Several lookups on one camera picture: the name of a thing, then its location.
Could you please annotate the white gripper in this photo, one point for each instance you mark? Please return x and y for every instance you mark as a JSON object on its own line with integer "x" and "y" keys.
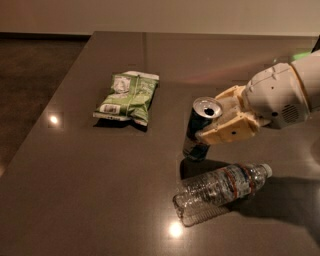
{"x": 274, "y": 95}

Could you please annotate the red bull can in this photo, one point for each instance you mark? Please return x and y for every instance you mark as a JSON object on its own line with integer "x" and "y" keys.
{"x": 204, "y": 111}

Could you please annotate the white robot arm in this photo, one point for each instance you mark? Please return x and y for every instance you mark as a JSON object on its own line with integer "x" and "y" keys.
{"x": 308, "y": 71}

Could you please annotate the clear plastic water bottle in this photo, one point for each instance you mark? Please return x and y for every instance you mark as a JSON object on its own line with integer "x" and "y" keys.
{"x": 205, "y": 196}

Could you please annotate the green chip bag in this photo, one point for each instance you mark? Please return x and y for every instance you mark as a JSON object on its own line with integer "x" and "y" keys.
{"x": 129, "y": 98}

